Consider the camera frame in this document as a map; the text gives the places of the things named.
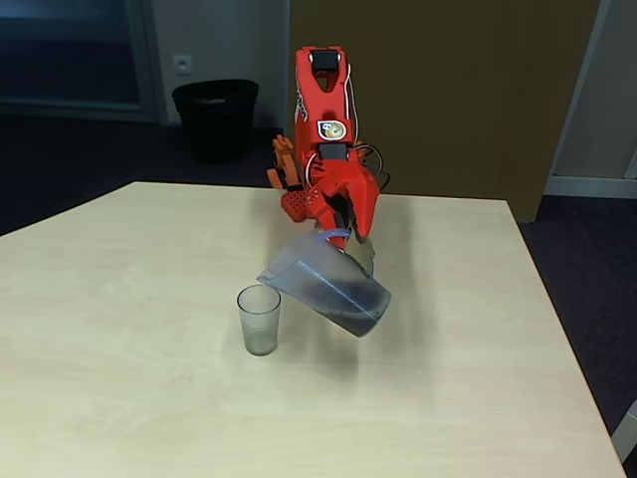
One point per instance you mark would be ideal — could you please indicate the black trash bin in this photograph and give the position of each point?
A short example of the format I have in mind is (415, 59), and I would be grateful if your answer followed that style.
(216, 119)

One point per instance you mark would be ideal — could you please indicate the brown pin board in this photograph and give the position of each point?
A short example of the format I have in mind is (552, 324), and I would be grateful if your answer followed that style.
(473, 99)

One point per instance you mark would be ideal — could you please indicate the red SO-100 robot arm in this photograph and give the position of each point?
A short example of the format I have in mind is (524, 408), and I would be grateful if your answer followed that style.
(318, 99)

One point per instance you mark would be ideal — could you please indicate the orange table clamp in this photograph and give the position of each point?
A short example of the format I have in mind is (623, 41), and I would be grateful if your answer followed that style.
(283, 159)

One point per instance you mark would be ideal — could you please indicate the white wall socket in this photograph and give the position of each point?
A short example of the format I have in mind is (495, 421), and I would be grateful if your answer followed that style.
(182, 64)

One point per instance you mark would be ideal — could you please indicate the clear plastic cup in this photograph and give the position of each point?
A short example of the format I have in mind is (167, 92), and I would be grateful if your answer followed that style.
(259, 318)

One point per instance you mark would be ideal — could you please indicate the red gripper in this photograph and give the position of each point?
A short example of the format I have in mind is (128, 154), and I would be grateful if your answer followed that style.
(362, 205)

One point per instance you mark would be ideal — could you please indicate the grey chair part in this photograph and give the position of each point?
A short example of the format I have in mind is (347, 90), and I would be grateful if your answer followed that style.
(626, 438)

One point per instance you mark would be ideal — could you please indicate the grey framed glass window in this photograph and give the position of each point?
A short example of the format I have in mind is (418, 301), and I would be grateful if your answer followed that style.
(149, 60)

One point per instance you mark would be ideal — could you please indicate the white door frame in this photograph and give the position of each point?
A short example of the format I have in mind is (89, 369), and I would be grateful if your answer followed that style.
(579, 89)

